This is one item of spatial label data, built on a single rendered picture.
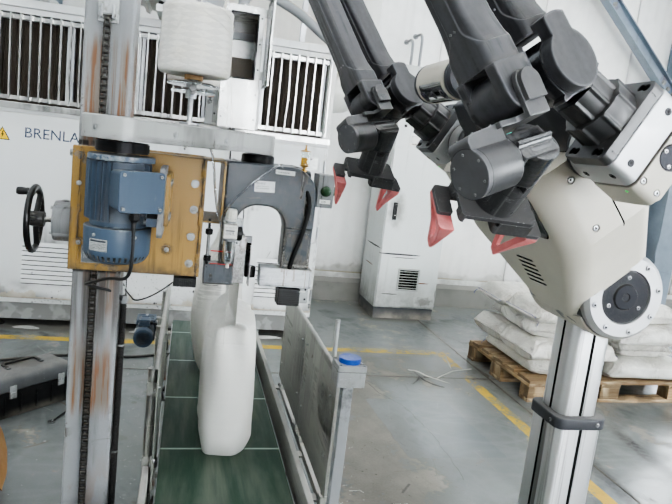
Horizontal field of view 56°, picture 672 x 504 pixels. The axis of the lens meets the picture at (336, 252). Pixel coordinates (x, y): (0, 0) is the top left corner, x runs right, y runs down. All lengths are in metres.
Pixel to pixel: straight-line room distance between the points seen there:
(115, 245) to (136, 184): 0.16
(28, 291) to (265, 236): 1.61
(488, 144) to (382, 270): 4.76
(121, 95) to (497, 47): 1.17
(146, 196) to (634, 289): 0.99
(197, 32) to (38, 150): 3.10
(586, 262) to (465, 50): 0.46
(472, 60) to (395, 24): 5.30
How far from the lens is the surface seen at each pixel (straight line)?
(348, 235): 5.94
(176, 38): 1.50
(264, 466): 2.14
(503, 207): 0.79
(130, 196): 1.42
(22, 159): 4.52
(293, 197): 1.70
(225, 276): 1.70
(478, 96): 0.77
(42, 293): 4.62
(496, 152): 0.70
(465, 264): 6.39
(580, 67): 0.82
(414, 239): 5.49
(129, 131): 1.46
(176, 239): 1.70
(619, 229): 1.09
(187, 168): 1.68
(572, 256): 1.07
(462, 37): 0.77
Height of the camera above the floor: 1.40
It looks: 9 degrees down
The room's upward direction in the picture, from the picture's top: 7 degrees clockwise
